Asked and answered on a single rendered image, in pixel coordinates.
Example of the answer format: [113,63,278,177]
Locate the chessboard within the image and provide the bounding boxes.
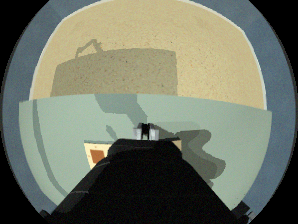
[84,139,181,169]

